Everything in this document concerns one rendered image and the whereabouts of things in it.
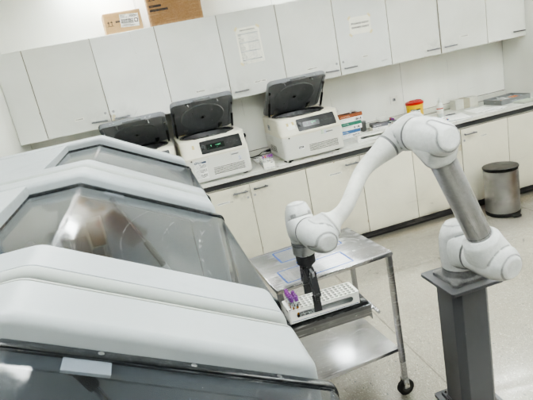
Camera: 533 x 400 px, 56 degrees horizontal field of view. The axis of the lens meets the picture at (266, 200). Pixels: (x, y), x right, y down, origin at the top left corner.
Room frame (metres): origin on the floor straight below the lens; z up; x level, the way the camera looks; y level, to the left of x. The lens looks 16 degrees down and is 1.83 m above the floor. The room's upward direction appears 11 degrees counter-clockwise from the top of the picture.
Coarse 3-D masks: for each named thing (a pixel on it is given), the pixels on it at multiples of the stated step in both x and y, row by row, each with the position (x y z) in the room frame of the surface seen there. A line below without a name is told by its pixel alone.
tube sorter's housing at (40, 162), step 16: (64, 144) 2.17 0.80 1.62; (80, 144) 2.16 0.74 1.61; (112, 144) 2.19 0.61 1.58; (128, 144) 2.21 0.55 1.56; (0, 160) 2.07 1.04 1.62; (16, 160) 1.96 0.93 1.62; (32, 160) 1.85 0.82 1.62; (48, 160) 1.75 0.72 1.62; (176, 160) 2.24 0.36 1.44; (0, 176) 1.59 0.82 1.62; (16, 176) 1.50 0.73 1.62; (32, 176) 1.44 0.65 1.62; (128, 176) 1.49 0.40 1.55; (144, 176) 1.55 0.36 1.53; (192, 192) 1.53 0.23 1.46
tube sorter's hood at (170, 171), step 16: (96, 144) 2.16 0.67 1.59; (64, 160) 1.88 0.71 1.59; (80, 160) 1.79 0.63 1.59; (96, 160) 1.75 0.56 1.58; (112, 160) 1.84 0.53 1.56; (128, 160) 1.95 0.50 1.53; (144, 160) 2.07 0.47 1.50; (160, 160) 2.20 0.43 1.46; (160, 176) 1.79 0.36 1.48; (176, 176) 1.89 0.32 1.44; (192, 176) 1.99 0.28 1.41
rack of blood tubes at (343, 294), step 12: (336, 288) 1.83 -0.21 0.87; (348, 288) 1.81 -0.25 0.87; (300, 300) 1.81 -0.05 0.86; (312, 300) 1.78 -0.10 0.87; (324, 300) 1.76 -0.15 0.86; (336, 300) 1.76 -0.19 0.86; (348, 300) 1.82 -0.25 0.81; (288, 312) 1.72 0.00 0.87; (300, 312) 1.77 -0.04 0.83; (312, 312) 1.75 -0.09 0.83; (324, 312) 1.74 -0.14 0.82
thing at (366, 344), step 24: (360, 240) 2.38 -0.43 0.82; (264, 264) 2.33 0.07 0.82; (288, 264) 2.27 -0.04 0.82; (336, 264) 2.16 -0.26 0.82; (360, 264) 2.13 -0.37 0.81; (288, 288) 2.02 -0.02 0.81; (312, 336) 2.46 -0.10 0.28; (336, 336) 2.41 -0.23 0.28; (360, 336) 2.36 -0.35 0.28; (384, 336) 2.32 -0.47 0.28; (336, 360) 2.19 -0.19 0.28; (360, 360) 2.15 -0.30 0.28; (408, 384) 2.18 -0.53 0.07
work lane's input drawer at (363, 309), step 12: (360, 300) 1.79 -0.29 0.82; (336, 312) 1.75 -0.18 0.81; (348, 312) 1.75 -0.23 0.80; (360, 312) 1.76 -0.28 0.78; (288, 324) 1.72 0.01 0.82; (300, 324) 1.72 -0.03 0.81; (312, 324) 1.71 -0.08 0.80; (324, 324) 1.72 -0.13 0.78; (336, 324) 1.73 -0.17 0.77; (300, 336) 1.70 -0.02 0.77
